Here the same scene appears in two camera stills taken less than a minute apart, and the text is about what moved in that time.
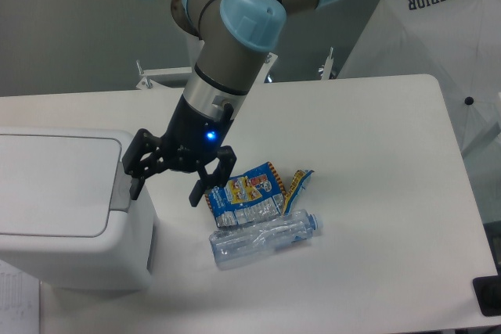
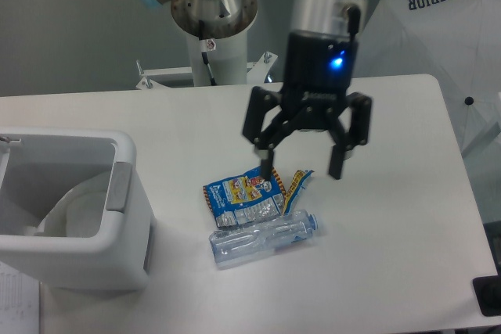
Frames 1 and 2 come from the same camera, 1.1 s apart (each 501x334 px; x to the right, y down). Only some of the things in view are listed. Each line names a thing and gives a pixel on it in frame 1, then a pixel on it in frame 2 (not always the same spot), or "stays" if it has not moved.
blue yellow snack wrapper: x=256 y=195 stays
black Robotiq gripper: x=192 y=141 to x=318 y=75
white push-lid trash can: x=66 y=219 stays
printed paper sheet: x=19 y=301 stays
